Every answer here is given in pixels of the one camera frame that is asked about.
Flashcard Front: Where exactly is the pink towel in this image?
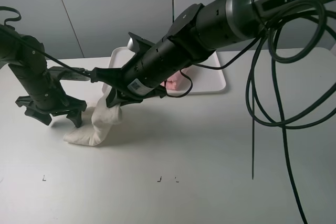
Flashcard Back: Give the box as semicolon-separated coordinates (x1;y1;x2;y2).
160;68;188;91

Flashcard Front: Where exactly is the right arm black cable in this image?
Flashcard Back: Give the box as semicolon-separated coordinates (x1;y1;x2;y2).
162;0;336;224

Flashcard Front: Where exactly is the white towel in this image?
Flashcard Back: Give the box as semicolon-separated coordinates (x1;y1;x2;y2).
63;87;122;146

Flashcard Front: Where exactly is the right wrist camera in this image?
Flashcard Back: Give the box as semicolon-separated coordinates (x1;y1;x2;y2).
127;38;139;53

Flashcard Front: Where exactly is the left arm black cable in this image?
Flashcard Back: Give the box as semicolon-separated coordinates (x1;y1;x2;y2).
0;6;95;78

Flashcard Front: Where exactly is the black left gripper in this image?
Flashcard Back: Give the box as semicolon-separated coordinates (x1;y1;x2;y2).
9;64;87;127

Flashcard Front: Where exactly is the white plastic tray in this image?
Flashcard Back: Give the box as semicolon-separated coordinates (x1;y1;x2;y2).
108;47;226;95

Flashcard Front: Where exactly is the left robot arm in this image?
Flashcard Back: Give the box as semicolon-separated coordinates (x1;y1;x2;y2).
1;6;90;127

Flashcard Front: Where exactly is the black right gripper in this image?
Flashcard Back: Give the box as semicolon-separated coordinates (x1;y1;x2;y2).
90;33;191;108

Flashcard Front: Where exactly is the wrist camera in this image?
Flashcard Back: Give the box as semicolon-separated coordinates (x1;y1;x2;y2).
127;38;139;53
49;66;90;81

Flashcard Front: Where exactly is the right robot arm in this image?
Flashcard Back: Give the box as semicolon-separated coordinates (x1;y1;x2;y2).
90;0;333;107

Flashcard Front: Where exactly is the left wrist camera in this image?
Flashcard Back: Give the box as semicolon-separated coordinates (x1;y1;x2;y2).
49;66;90;81

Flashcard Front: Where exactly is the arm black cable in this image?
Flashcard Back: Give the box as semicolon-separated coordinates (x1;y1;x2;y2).
162;0;336;224
0;6;95;78

